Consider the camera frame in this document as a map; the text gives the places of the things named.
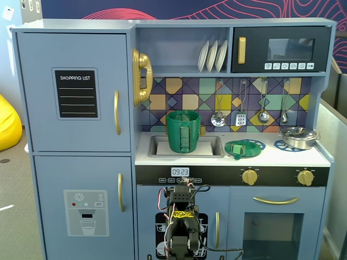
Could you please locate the blue toy kitchen unit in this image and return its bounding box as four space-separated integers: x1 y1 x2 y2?
10 17 337 260

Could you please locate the blue fridge door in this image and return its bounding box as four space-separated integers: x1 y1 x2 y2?
34 155 136 260
16 32 131 152

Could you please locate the gold upper fridge door handle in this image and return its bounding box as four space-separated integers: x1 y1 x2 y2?
113 90 121 135

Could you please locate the digital clock display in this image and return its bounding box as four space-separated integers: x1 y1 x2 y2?
170 167 190 178

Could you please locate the gold stove knob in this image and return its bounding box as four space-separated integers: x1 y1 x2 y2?
297 169 315 186
241 168 259 186

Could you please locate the grey office partition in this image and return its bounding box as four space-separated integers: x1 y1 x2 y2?
317 102 347 260

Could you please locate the metal skimmer spoon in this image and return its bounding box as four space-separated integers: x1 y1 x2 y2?
210 78 227 127

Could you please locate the gold oven door handle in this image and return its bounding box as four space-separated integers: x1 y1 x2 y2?
253 197 300 205

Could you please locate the blue oven door with window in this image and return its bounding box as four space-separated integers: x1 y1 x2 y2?
229 186 326 260

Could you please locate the gold lower fridge door handle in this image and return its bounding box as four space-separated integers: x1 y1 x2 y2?
118 173 125 213

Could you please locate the metal serving spoon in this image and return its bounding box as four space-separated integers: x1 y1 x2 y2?
280 77 290 125

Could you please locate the yellow bean bag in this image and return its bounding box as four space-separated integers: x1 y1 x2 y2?
0 94 23 152

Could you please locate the green ribbed container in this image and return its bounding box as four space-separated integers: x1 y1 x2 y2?
165 110 202 154

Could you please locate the white paper tag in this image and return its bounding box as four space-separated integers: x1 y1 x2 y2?
1 6 15 21

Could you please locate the black stove control panel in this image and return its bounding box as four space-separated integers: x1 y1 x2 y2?
135 165 331 187

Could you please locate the metal slotted spatula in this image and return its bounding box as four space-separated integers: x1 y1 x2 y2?
235 78 248 127

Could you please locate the blue dishwasher door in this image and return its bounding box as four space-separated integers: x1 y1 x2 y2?
136 185 230 260

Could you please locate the blue upper fridge door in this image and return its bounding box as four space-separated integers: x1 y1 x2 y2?
16 32 131 152

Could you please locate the black power cable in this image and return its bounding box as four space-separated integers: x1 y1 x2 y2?
196 232 245 260

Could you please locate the white toy plate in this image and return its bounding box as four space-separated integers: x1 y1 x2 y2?
205 40 219 73
215 40 228 73
197 40 210 73

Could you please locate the blue lower fridge door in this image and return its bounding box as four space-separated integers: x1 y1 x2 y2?
34 155 136 260

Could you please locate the black shopping list chalkboard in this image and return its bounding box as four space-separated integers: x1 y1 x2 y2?
51 67 101 121

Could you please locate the black dishwasher rack sticker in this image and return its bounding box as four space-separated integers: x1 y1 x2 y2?
155 212 209 259

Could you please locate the steel pot with lid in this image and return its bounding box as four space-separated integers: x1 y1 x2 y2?
278 126 321 150

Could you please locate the green round lid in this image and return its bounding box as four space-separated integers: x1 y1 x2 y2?
224 140 262 160

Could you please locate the grey water dispenser sticker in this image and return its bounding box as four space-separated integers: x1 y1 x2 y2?
63 189 110 237

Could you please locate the gold dishwasher door handle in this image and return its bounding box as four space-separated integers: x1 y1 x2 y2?
215 211 220 249

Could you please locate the gold toy telephone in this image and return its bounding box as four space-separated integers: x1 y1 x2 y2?
132 48 154 107

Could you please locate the metal ladle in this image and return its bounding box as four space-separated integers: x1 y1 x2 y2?
257 77 270 124

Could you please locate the black microwave door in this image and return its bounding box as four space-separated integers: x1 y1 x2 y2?
232 26 332 73

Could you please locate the gold fridge door handle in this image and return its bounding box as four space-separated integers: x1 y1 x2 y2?
118 173 125 213
113 90 121 135

